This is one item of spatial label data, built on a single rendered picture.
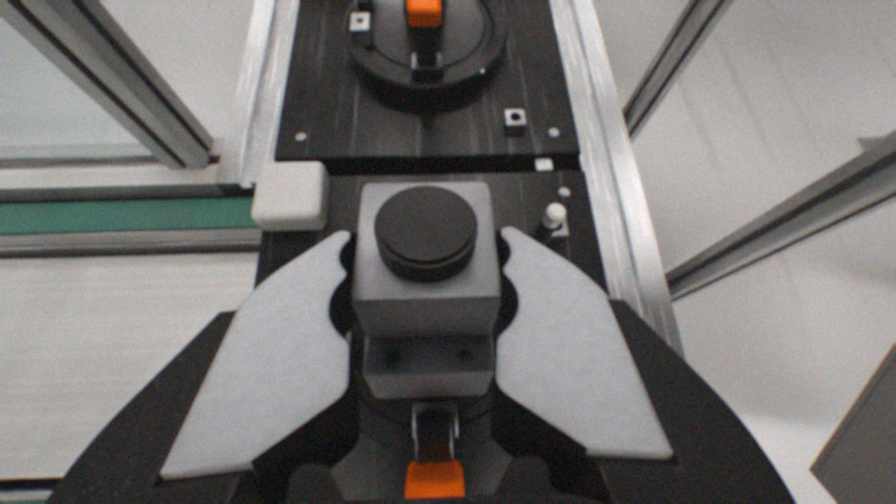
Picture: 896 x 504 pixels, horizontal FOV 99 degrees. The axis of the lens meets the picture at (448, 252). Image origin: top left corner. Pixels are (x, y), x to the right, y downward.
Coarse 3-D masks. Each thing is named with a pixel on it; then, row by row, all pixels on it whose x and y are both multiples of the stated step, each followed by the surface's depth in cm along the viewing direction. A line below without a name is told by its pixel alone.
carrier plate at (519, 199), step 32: (352, 192) 29; (512, 192) 29; (544, 192) 29; (576, 192) 29; (352, 224) 28; (512, 224) 28; (576, 224) 28; (288, 256) 27; (576, 256) 27; (384, 448) 23; (480, 448) 23; (352, 480) 22; (384, 480) 22; (480, 480) 22
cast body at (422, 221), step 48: (384, 192) 13; (432, 192) 12; (480, 192) 13; (384, 240) 11; (432, 240) 11; (480, 240) 12; (384, 288) 11; (432, 288) 11; (480, 288) 11; (384, 336) 13; (432, 336) 13; (480, 336) 13; (384, 384) 13; (432, 384) 14; (480, 384) 14
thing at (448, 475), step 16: (416, 416) 14; (432, 416) 14; (448, 416) 14; (416, 432) 14; (432, 432) 14; (448, 432) 14; (416, 448) 14; (432, 448) 14; (448, 448) 14; (416, 464) 14; (432, 464) 14; (448, 464) 14; (416, 480) 13; (432, 480) 13; (448, 480) 13; (416, 496) 13; (432, 496) 13
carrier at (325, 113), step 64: (320, 0) 37; (384, 0) 34; (448, 0) 34; (512, 0) 37; (320, 64) 34; (384, 64) 31; (448, 64) 31; (512, 64) 34; (320, 128) 31; (384, 128) 31; (448, 128) 31
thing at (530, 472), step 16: (304, 464) 6; (320, 464) 6; (512, 464) 6; (528, 464) 6; (544, 464) 6; (304, 480) 5; (320, 480) 5; (512, 480) 5; (528, 480) 5; (544, 480) 5; (288, 496) 5; (304, 496) 5; (320, 496) 5; (336, 496) 5; (448, 496) 5; (464, 496) 5; (480, 496) 5; (496, 496) 5; (512, 496) 5; (528, 496) 5; (544, 496) 5; (560, 496) 5; (576, 496) 5
